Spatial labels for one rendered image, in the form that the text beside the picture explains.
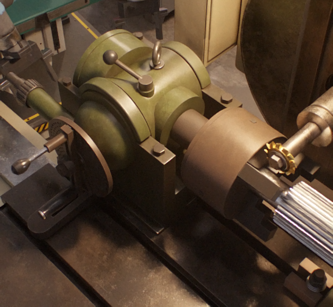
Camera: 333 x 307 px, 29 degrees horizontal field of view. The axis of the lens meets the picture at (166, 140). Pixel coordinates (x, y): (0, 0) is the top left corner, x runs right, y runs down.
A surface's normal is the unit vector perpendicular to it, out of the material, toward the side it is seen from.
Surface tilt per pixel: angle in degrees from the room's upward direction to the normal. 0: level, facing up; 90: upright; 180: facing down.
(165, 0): 90
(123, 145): 65
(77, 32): 0
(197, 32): 90
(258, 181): 35
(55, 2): 0
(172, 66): 17
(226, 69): 0
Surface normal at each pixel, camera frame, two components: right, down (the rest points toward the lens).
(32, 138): 0.00, -0.65
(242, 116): 0.25, -0.80
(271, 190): -0.40, -0.23
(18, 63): 0.60, 0.27
